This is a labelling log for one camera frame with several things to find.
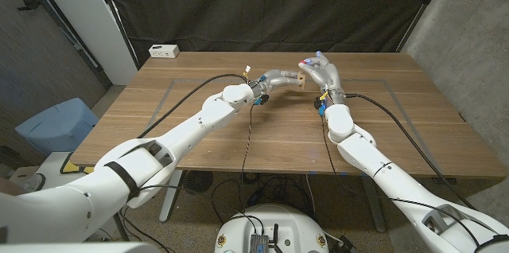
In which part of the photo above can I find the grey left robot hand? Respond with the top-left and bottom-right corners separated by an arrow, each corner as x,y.
251,68 -> 305,101

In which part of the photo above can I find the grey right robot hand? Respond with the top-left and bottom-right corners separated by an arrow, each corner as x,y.
298,50 -> 346,107

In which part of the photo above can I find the black backdrop curtain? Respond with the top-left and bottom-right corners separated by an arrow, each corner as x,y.
97,0 -> 453,67

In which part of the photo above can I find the white power strip box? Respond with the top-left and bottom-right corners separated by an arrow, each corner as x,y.
148,44 -> 181,60

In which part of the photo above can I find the black backdrop stand pole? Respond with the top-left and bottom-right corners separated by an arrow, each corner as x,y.
91,0 -> 141,71
395,0 -> 453,53

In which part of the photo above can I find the black floor fan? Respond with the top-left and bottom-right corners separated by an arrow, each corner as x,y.
181,170 -> 215,195

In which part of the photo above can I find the grey table leg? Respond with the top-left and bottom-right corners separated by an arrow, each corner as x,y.
359,175 -> 387,233

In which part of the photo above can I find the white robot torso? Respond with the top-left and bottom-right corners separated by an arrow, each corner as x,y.
214,204 -> 330,253

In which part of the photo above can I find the white table leg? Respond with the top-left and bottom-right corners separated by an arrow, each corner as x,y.
158,169 -> 185,223

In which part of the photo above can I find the grey ribbed torso module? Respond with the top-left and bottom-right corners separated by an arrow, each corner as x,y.
249,233 -> 270,253

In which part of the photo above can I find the white pillar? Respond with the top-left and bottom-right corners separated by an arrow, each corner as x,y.
29,0 -> 139,86

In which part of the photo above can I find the yellow floor object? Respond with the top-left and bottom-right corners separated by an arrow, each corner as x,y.
62,160 -> 96,175

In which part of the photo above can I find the blue plastic bin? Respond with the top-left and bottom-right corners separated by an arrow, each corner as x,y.
14,97 -> 100,157

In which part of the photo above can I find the dark grey door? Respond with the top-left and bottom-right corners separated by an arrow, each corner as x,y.
0,0 -> 115,130

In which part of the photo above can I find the person's bare leg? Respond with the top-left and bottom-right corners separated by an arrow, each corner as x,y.
0,177 -> 29,197

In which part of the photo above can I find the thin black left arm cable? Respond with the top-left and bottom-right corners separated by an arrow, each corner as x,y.
137,102 -> 255,216

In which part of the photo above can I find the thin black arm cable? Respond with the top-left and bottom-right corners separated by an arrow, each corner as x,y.
320,114 -> 482,248
137,102 -> 255,216

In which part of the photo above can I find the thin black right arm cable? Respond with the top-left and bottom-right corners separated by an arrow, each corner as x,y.
320,114 -> 482,248

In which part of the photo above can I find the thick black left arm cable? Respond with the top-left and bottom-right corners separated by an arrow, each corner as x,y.
137,72 -> 250,139

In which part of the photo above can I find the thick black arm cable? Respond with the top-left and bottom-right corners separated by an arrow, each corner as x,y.
344,92 -> 478,211
137,72 -> 250,139

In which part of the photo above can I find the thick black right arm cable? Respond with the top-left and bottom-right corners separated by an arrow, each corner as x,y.
344,92 -> 478,211

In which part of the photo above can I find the black floor cable bundle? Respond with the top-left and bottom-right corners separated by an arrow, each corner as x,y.
210,171 -> 319,226

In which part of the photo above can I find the black door handle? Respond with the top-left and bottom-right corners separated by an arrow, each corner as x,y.
17,0 -> 43,12

